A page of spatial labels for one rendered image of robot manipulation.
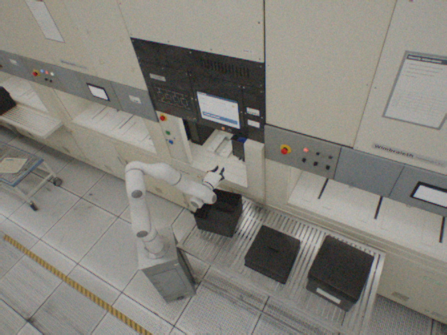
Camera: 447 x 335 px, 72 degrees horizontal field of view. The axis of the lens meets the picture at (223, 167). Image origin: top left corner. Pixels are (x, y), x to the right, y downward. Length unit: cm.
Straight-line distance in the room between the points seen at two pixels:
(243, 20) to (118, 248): 256
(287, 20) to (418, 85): 58
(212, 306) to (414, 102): 221
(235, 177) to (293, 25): 135
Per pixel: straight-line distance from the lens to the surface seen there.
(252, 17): 151
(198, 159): 263
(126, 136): 310
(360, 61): 145
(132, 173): 173
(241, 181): 242
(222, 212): 239
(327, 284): 191
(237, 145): 240
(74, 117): 362
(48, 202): 419
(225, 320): 287
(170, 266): 239
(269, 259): 209
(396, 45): 139
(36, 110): 411
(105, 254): 343
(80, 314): 329
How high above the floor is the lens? 277
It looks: 49 degrees down
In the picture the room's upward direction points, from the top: 9 degrees counter-clockwise
